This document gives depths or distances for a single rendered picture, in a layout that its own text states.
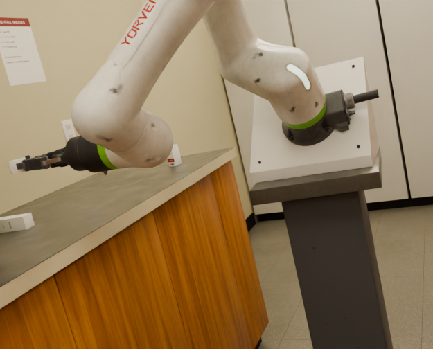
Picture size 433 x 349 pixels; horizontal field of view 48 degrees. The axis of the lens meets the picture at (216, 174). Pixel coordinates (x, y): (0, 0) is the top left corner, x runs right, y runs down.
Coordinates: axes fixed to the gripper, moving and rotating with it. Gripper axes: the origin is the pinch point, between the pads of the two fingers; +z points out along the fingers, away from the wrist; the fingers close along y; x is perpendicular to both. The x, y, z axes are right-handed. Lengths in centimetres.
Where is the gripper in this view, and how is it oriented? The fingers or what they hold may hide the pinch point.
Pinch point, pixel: (21, 165)
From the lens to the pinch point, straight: 121.1
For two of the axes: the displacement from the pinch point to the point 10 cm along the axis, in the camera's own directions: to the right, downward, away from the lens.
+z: -8.9, 1.3, 4.4
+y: -4.0, 2.4, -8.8
